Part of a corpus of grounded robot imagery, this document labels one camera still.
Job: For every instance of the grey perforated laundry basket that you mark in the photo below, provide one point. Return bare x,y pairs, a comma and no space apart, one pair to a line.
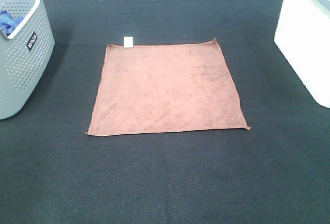
24,53

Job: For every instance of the black table mat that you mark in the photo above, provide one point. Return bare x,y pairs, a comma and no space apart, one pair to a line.
276,172

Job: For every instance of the blue towel in basket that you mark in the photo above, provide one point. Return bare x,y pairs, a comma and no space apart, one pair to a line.
8,23

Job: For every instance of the white plastic bin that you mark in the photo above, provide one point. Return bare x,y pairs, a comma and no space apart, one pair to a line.
302,35

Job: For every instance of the brown microfiber towel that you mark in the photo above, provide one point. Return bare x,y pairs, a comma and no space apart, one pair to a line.
165,88

